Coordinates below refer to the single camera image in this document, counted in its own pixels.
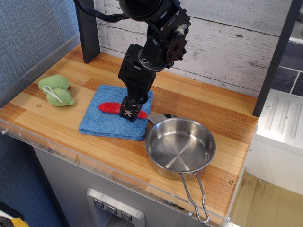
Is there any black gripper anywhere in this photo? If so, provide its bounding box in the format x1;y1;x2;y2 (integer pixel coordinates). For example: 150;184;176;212
118;44;156;122

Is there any red handled metal spoon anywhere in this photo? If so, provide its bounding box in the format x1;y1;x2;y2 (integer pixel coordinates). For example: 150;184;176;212
98;102;176;124

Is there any blue cloth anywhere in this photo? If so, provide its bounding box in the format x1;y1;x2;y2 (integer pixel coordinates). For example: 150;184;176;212
79;85;148;141

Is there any steel pan with wire handle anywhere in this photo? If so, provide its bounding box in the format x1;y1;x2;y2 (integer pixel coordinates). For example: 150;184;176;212
144;117;216;224

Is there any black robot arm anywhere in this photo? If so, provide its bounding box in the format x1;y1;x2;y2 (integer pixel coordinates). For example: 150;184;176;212
118;0;190;122

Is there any clear acrylic edge guard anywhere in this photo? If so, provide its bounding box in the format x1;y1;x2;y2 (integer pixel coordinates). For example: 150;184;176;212
0;115;258;227

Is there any green plush toy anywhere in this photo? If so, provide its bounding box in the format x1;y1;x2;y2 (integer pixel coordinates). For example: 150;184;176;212
38;74;75;106

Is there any grey toy dispenser panel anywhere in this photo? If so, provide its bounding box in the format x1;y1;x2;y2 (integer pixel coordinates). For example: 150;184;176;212
86;188;145;227

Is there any white ribbed appliance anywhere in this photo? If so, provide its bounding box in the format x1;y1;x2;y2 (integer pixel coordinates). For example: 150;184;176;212
245;89;303;194

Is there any yellow black object corner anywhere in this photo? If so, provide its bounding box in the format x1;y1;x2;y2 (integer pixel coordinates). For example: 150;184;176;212
0;202;29;227

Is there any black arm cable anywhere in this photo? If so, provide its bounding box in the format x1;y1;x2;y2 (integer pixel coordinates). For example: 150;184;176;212
73;0;126;24

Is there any dark grey left post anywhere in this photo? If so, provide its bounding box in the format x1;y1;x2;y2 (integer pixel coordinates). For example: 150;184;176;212
75;5;100;63

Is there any dark grey post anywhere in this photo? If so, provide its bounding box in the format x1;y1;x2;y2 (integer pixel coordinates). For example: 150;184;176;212
75;5;100;63
252;0;303;117

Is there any dark grey right post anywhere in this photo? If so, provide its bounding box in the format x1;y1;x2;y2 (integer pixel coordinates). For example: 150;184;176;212
252;0;303;117

